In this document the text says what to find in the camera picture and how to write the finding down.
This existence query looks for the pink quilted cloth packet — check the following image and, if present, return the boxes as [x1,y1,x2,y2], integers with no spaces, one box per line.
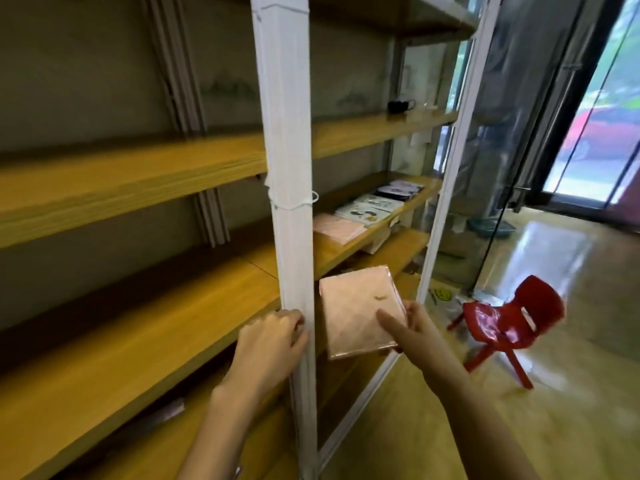
[318,265,407,361]

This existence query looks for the white metal rails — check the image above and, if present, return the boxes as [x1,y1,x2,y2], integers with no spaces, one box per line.
[141,0,232,248]

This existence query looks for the wooden shelving unit white frame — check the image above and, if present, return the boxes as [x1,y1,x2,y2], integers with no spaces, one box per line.
[0,0,503,480]

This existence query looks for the red car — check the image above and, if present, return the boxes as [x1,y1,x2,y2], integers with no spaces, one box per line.
[559,106,640,161]

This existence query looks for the person's right hand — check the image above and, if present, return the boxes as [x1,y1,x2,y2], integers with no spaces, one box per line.
[376,300,468,383]

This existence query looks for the white patterned packet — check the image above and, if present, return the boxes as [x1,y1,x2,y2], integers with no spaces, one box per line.
[334,194,405,227]

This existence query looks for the person's left hand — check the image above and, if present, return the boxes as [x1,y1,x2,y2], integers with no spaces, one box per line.
[220,309,311,395]

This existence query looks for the person's right forearm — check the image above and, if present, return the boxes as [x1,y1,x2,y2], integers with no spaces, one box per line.
[424,366,543,480]

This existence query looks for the stack of pink cloth packets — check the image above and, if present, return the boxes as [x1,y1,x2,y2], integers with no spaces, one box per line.
[313,213,369,244]

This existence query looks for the person's left forearm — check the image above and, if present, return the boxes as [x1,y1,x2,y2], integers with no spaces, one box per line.
[176,386,287,480]

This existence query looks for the white elastic band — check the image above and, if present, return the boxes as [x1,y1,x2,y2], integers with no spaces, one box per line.
[268,191,320,211]

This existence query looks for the clear plastic packet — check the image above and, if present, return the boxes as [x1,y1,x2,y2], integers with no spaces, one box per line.
[131,397,187,433]

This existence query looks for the dark patterned packet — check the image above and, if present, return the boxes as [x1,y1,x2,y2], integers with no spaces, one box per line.
[374,180,426,201]

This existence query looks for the red plastic chair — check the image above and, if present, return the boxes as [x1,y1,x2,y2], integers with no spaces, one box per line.
[446,275,567,390]

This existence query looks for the glass door with metal handle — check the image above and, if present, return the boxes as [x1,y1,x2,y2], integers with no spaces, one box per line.
[470,0,640,295]

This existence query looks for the green plastic basin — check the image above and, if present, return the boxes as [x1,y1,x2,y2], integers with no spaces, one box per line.
[466,217,519,241]

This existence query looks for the white small box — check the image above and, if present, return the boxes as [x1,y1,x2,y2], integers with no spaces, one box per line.
[360,230,392,255]

